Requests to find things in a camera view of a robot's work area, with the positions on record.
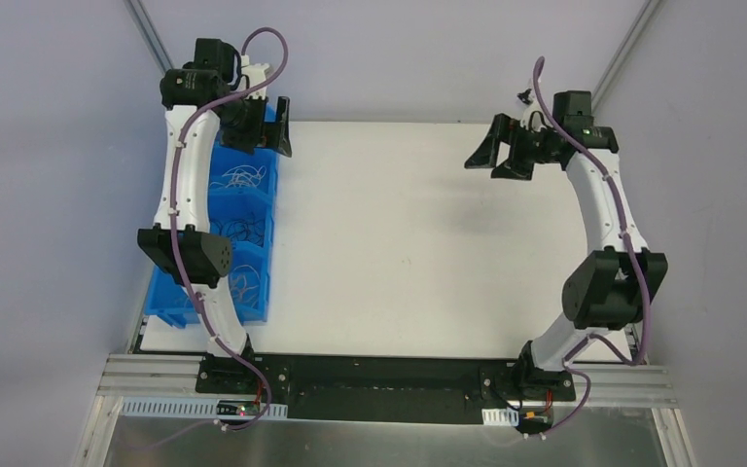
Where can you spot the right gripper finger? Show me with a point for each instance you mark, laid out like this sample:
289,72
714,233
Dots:
514,167
486,155

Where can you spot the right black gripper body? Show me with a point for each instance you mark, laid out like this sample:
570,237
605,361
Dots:
518,145

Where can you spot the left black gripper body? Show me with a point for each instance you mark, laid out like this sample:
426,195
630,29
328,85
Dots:
261,128

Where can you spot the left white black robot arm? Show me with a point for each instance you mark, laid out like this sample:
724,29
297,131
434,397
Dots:
215,100

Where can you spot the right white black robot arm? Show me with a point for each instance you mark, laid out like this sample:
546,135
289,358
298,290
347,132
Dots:
614,285

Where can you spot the blue plastic bin row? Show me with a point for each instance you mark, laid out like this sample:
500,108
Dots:
227,193

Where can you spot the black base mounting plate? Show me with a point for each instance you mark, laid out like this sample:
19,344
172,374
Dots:
385,389

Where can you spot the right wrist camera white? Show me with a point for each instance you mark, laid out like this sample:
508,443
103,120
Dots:
533,117

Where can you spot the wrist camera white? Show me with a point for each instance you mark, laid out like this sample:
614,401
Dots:
533,117
252,74

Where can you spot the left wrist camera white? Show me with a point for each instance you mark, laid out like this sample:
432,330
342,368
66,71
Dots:
252,74

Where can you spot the left corner aluminium post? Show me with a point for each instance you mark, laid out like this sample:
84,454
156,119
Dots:
149,34

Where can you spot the corner aluminium post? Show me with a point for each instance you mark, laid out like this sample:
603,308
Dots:
623,52
149,34

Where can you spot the right corner aluminium post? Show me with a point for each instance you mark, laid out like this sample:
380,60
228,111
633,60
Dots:
623,52

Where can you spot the aluminium frame rail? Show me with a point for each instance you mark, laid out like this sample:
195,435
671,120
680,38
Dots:
612,385

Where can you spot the white slotted cable duct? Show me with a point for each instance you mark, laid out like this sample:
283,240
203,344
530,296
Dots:
191,408

